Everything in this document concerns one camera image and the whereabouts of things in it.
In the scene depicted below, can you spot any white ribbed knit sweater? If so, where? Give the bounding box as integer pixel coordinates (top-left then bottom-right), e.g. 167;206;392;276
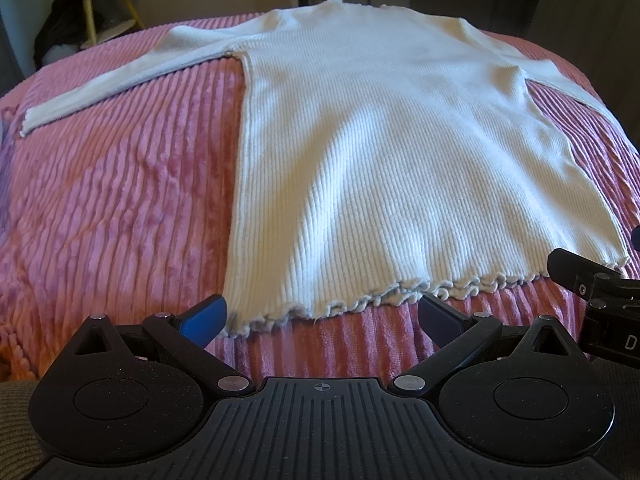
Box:
23;0;629;335

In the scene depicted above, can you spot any pink ribbed bed blanket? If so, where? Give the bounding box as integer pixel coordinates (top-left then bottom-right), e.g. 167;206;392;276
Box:
1;24;639;384

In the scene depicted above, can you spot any yellow-legged shelf stand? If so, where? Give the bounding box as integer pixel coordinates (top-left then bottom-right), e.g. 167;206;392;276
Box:
55;0;145;50

